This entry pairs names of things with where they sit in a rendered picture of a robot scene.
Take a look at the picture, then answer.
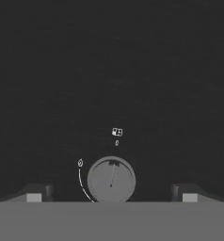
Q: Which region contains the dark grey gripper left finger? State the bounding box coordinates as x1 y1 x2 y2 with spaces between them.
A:
0 183 55 203

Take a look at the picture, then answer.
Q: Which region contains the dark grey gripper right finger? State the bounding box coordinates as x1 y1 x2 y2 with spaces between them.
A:
170 183 224 203

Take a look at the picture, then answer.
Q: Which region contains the black hob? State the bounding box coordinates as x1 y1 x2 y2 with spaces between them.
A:
0 0 224 203

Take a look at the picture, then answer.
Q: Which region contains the grey round stove knob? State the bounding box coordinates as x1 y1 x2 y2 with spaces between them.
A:
87 155 137 203

